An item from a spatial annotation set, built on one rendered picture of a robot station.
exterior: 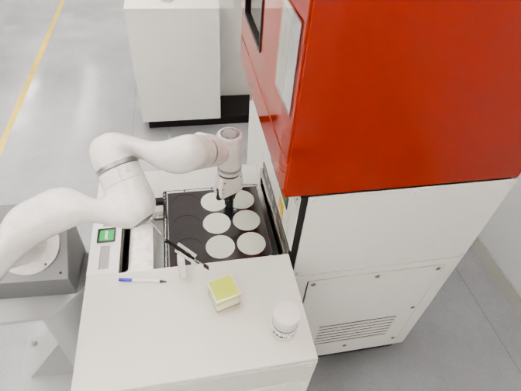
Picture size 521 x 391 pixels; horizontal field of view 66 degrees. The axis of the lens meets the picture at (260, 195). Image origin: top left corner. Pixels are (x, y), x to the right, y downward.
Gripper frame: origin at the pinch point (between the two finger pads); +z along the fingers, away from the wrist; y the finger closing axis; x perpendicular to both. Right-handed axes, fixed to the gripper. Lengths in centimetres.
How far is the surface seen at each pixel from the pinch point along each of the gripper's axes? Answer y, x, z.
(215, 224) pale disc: 9.2, 5.1, 2.1
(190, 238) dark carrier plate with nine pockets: 19.9, 5.3, 2.2
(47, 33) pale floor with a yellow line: -31, -395, 92
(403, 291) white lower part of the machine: -47, 57, 30
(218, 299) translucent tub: 29.2, 37.3, -11.2
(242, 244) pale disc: 6.7, 17.9, 2.1
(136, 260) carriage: 38.5, 1.8, 4.1
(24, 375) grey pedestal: 93, -32, 91
